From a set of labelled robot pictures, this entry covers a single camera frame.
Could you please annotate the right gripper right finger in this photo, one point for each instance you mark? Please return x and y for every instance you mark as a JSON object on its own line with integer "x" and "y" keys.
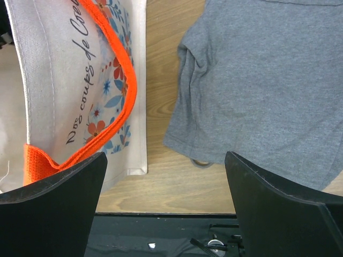
{"x": 278, "y": 217}

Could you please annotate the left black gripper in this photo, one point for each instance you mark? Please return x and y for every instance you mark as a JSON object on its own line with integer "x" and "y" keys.
{"x": 5, "y": 24}

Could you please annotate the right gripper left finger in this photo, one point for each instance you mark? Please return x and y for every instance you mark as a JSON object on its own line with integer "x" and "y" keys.
{"x": 54, "y": 216}

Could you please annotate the beige canvas tote bag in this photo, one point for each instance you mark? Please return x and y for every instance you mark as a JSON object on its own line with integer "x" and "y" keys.
{"x": 62, "y": 84}

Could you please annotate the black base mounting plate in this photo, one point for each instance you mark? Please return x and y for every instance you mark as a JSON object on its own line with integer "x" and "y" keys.
{"x": 126, "y": 234}

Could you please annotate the right grey shorts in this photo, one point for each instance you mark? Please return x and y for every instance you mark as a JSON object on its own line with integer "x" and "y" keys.
{"x": 263, "y": 79}

